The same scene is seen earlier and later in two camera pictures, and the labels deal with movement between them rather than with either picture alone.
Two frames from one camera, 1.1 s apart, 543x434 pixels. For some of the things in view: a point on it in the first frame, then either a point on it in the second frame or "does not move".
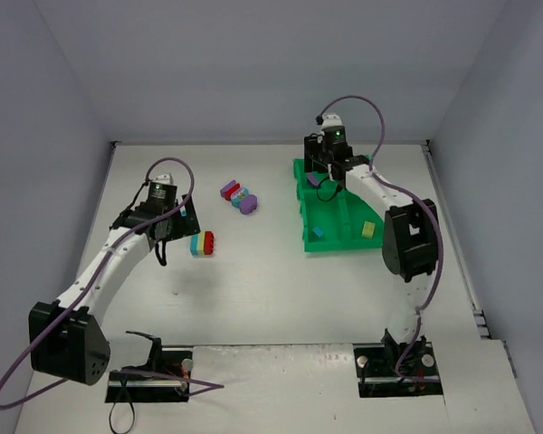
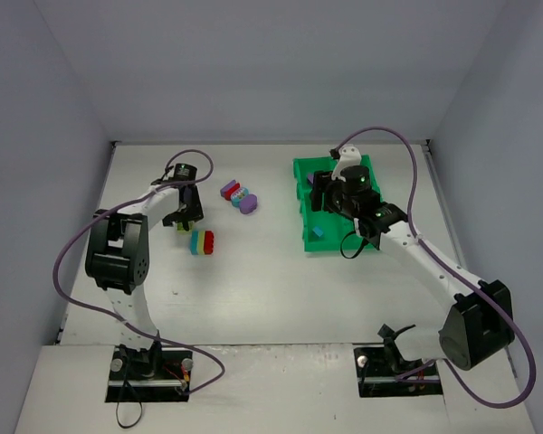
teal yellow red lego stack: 202,243 does not move
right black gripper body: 311,151 → 319,190
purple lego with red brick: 227,190 does not move
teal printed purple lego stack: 246,203 does not move
